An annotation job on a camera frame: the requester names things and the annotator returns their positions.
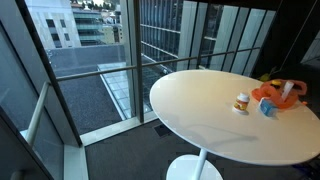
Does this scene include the small white-capped vitamin bottle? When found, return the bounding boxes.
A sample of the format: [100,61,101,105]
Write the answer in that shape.
[232,92,251,115]

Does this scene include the orange plastic bag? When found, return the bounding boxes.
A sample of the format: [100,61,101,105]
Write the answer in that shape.
[251,78,308,110]

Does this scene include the vertical window mullion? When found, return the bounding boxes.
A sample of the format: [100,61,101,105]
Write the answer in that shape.
[132,0,145,124]

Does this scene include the white handrail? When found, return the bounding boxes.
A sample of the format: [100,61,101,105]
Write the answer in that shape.
[24,81,52,148]

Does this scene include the horizontal metal window rail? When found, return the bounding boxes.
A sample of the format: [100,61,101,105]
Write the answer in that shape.
[54,46,262,82]

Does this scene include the white table pedestal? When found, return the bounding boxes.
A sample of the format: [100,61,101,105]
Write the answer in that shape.
[165,148,224,180]

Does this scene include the dark slanted window frame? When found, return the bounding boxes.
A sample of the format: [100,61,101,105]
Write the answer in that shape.
[14,0,84,148]

